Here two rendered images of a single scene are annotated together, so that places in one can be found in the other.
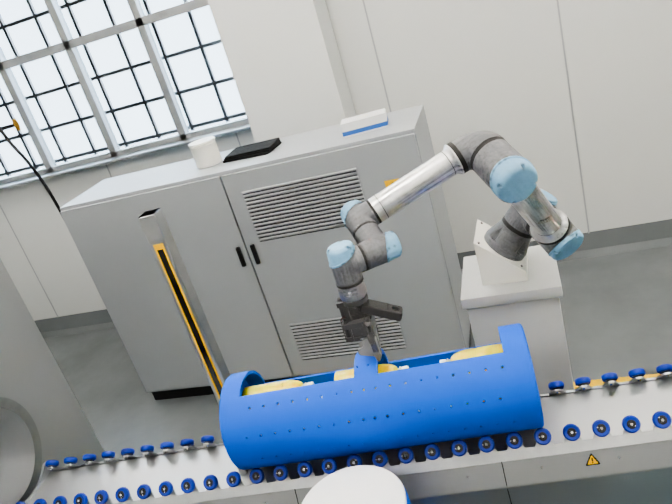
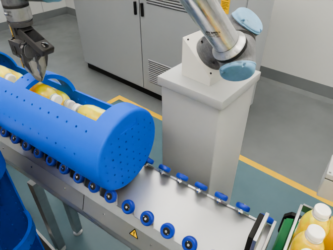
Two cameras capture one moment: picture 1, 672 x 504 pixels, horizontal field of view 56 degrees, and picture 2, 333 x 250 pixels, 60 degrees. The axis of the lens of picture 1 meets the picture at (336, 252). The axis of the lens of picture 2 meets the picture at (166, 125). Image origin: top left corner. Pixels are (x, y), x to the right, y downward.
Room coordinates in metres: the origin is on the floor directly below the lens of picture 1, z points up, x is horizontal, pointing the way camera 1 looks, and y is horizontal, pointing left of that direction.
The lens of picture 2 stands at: (0.83, -0.77, 1.72)
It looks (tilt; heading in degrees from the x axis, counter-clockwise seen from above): 37 degrees down; 21
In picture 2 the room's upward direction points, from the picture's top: straight up
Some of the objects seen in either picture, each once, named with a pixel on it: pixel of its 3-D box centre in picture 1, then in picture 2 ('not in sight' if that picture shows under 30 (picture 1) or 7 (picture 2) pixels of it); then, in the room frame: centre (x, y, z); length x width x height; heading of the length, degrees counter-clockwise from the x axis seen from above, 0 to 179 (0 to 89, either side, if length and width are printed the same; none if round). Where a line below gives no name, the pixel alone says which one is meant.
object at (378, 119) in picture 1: (364, 123); not in sight; (3.33, -0.35, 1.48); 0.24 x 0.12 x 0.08; 79
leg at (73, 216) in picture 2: not in sight; (68, 202); (1.64, 0.16, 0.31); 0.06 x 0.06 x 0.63; 77
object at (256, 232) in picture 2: not in sight; (254, 237); (1.33, -0.84, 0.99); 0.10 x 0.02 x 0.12; 167
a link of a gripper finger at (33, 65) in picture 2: (368, 351); (30, 70); (1.51, -0.01, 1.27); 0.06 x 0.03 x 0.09; 77
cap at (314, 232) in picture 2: not in sight; (314, 234); (1.32, -0.96, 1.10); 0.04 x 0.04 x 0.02
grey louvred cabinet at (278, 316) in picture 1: (273, 269); (157, 26); (3.62, 0.40, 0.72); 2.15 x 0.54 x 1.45; 71
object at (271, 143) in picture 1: (251, 150); not in sight; (3.62, 0.29, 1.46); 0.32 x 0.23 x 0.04; 71
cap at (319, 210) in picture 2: not in sight; (321, 212); (1.39, -0.98, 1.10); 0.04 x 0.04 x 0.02
